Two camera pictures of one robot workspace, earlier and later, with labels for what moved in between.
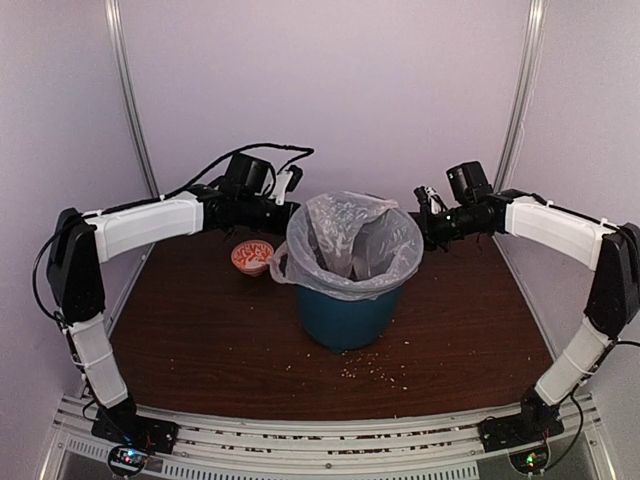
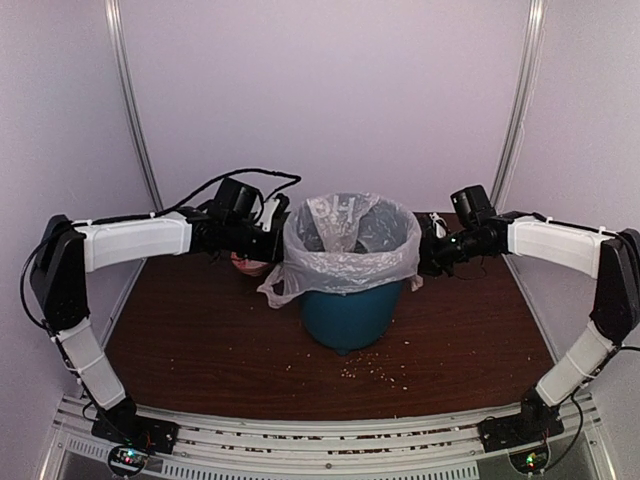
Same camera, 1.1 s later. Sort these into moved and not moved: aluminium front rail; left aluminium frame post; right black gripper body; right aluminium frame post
Moved: right black gripper body
Not moved: left aluminium frame post; aluminium front rail; right aluminium frame post
